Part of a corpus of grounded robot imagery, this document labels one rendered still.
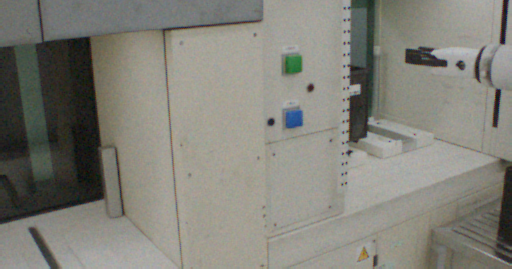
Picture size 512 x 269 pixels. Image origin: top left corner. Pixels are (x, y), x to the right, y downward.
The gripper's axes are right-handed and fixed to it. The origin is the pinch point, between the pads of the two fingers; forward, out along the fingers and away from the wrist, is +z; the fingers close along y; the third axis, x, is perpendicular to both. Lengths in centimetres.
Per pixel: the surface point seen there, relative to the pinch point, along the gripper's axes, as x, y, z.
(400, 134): -28.9, 29.2, 24.6
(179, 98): -2, -54, 8
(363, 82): -10.0, 7.4, 21.1
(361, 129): -22.1, 7.1, 21.2
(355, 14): 1, 57, 66
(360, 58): -14, 57, 63
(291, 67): 0.9, -32.6, 4.8
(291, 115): -7.8, -32.7, 4.9
